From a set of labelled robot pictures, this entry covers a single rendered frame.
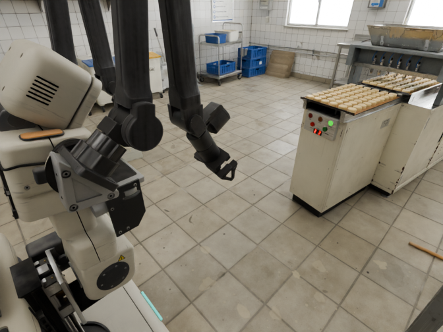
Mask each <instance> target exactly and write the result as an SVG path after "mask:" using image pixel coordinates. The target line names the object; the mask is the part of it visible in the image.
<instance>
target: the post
mask: <svg viewBox="0 0 443 332"><path fill-rule="evenodd" d="M442 326H443V285H442V286H441V287H440V289H439V290H438V291H437V293H436V294H435V295H434V296H433V297H432V298H431V300H430V301H429V302H428V304H427V305H426V306H425V307H424V308H423V310H422V311H421V313H420V314H419V315H418V316H417V317H416V318H415V320H414V321H413V323H412V324H411V325H410V326H409V327H408V328H407V330H406V331H405V332H437V331H438V330H439V329H440V328H441V327H442Z"/></svg>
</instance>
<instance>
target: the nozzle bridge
mask: <svg viewBox="0 0 443 332"><path fill-rule="evenodd" d="M377 51H378V52H377ZM386 51H387V52H386ZM376 52H377V53H376ZM385 52H386V53H385ZM375 53H376V54H375ZM384 53H385V54H384ZM393 53H394V54H393ZM374 54H375V55H377V59H376V62H375V65H373V64H372V62H373V60H372V58H373V55H374ZM383 54H384V55H383ZM392 54H393V55H392ZM403 54H404V55H403ZM382 55H383V57H385V60H384V64H383V66H380V63H381V62H380V59H381V56H382ZM401 55H402V56H401ZM412 55H413V56H412ZM391 56H392V57H393V58H394V59H393V63H392V66H391V67H388V65H389V63H388V61H389V59H390V57H391ZM411 56H412V58H410V57H411ZM374 57H375V56H374ZM383 57H382V58H383ZM392 57H391V58H392ZM400 57H401V58H400ZM421 57H423V58H421ZM399 58H400V59H402V61H401V66H400V68H399V69H397V68H396V67H397V62H398V59H399ZM409 58H410V60H411V65H410V67H409V70H406V63H407V61H408V59H409ZM420 58H421V60H420V62H421V64H420V67H419V70H418V72H415V68H416V67H415V66H416V64H417V61H418V60H419V59H420ZM373 59H374V58H373ZM381 60H382V59H381ZM345 64H346V65H352V66H351V71H350V73H349V78H348V81H347V84H349V83H350V84H357V82H358V81H359V79H360V76H361V72H362V69H363V67H366V68H370V69H376V70H383V71H388V72H394V73H398V74H405V75H409V76H416V77H420V78H427V79H431V80H436V81H437V82H442V85H441V87H440V89H439V91H438V94H437V96H436V98H435V100H434V102H433V104H432V105H434V106H437V107H439V106H441V105H443V52H439V53H436V52H430V51H419V50H413V49H402V48H396V47H384V46H379V45H372V44H371V41H368V42H363V43H352V44H350V47H349V52H348V55H347V60H346V63H345Z"/></svg>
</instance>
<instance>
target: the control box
mask: <svg viewBox="0 0 443 332"><path fill-rule="evenodd" d="M309 113H311V114H312V118H310V117H309ZM319 117H322V121H321V122H320V121H319V120H318V118H319ZM329 121H332V122H333V125H332V126H330V125H329V124H328V122H329ZM339 121H340V120H339V119H335V118H333V117H330V116H327V115H325V114H322V113H319V112H316V111H313V110H311V109H309V110H307V114H306V118H305V125H304V129H306V130H308V131H311V132H313V133H314V130H315V129H316V130H315V131H316V133H315V134H317V135H319V134H320V135H319V136H322V137H324V138H327V139H329V140H331V141H334V140H335V139H336V134H337V131H338V127H339V124H340V122H339ZM311 122H313V123H314V126H311V125H310V123H311ZM323 127H326V128H327V131H326V132H324V131H323V130H322V128H323ZM319 131H320V133H319ZM318 133H319V134H318Z"/></svg>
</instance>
